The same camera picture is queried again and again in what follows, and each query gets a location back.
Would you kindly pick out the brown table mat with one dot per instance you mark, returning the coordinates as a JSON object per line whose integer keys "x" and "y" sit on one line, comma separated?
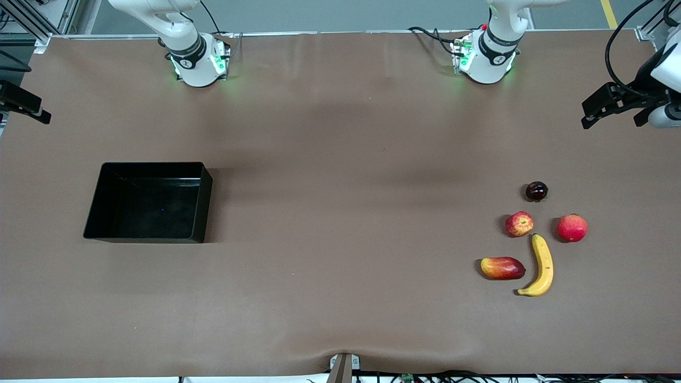
{"x": 340, "y": 133}

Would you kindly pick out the black plastic box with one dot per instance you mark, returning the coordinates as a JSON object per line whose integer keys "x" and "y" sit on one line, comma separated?
{"x": 149, "y": 207}

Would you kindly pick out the yellow banana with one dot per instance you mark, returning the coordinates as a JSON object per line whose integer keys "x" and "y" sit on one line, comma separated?
{"x": 544, "y": 266}

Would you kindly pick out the dark purple plum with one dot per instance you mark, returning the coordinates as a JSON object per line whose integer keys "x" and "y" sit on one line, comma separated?
{"x": 537, "y": 191}

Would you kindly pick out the red yellow striped apple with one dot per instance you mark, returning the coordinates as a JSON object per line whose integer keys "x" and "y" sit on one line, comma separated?
{"x": 519, "y": 224}

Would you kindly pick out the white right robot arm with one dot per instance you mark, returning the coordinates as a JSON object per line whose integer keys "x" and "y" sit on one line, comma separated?
{"x": 186, "y": 48}

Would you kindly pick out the grey metal table bracket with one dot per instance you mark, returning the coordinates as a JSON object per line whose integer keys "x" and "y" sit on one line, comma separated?
{"x": 343, "y": 368}

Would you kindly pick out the red yellow mango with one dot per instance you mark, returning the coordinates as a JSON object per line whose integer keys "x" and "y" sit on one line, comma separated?
{"x": 503, "y": 268}

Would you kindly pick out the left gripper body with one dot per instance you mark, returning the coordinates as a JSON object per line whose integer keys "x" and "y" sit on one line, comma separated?
{"x": 642, "y": 88}

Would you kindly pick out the yellow floor tape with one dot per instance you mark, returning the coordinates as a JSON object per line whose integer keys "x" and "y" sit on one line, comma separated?
{"x": 609, "y": 15}

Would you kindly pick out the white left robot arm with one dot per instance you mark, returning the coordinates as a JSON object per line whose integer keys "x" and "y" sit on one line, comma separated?
{"x": 492, "y": 53}

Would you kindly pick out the red round peach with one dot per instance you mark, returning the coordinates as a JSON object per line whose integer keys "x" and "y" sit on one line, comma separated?
{"x": 572, "y": 228}

